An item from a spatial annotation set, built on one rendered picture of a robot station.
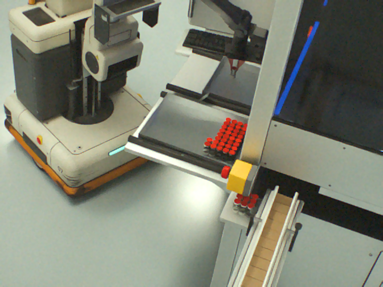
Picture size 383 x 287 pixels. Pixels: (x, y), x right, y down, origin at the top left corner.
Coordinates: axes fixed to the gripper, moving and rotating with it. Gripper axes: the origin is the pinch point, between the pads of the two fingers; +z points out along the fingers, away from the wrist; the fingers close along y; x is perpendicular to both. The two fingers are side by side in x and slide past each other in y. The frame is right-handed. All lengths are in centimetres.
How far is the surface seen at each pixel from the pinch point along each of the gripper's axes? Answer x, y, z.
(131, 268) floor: -36, -30, 93
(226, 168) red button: -67, -2, -9
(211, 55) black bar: 10.9, -9.5, 2.9
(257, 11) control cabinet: 42.6, 8.9, -2.7
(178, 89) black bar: -15.5, -20.5, 2.8
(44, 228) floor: -20, -74, 93
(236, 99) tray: -14.4, 2.2, 4.0
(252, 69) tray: 5.2, 7.7, 2.6
